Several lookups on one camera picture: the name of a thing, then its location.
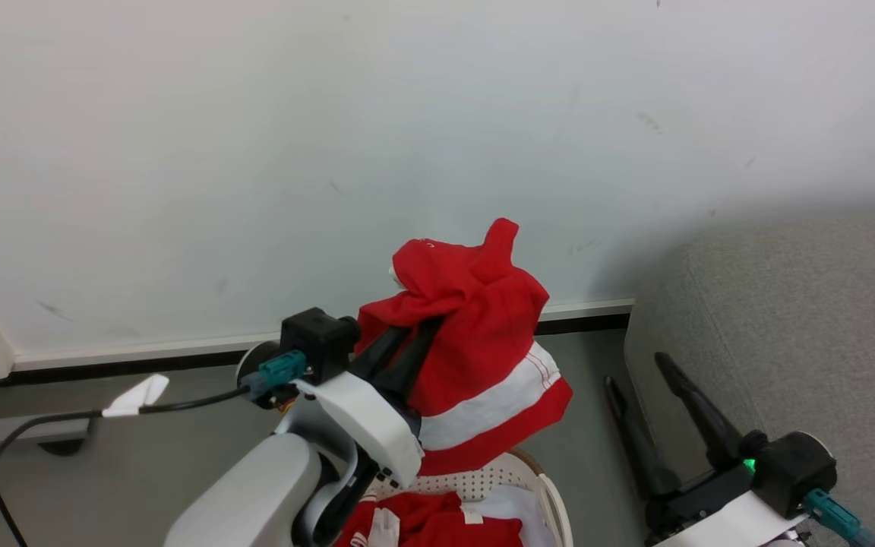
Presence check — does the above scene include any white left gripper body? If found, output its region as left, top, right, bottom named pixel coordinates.
left=293, top=372, right=425, bottom=489

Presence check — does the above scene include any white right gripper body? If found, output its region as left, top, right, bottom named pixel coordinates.
left=645, top=462, right=810, bottom=547

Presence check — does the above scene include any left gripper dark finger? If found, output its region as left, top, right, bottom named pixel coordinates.
left=349, top=325, right=412, bottom=381
left=373, top=319, right=442, bottom=415

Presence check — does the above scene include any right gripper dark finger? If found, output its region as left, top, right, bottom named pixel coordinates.
left=654, top=352, right=750, bottom=473
left=605, top=376, right=683, bottom=500

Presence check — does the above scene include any red clothing with white stripe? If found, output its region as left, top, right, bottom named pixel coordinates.
left=335, top=218, right=573, bottom=547

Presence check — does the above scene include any white perforated laundry basket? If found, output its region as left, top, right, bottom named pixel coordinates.
left=365, top=448, right=573, bottom=547

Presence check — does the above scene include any white cloth basket liner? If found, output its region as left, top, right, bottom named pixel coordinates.
left=475, top=486, right=558, bottom=547

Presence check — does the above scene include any grey fabric sofa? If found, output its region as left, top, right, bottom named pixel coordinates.
left=624, top=205, right=875, bottom=547

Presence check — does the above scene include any white and black baseboard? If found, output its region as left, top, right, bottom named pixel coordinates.
left=11, top=299, right=634, bottom=375

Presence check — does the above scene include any teal left cable connector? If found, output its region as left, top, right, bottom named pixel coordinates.
left=244, top=349, right=309, bottom=400

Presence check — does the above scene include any teal cable connector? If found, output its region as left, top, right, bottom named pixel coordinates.
left=804, top=489, right=875, bottom=547
left=244, top=349, right=309, bottom=400

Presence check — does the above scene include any teal right cable connector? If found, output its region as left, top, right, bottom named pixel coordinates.
left=804, top=489, right=875, bottom=547

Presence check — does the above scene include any white cable tag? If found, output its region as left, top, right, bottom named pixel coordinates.
left=102, top=374, right=170, bottom=419

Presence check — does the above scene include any black cable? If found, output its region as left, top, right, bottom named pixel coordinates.
left=0, top=384, right=256, bottom=547

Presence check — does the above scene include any grey metal frame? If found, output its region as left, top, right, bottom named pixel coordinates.
left=0, top=380, right=96, bottom=458

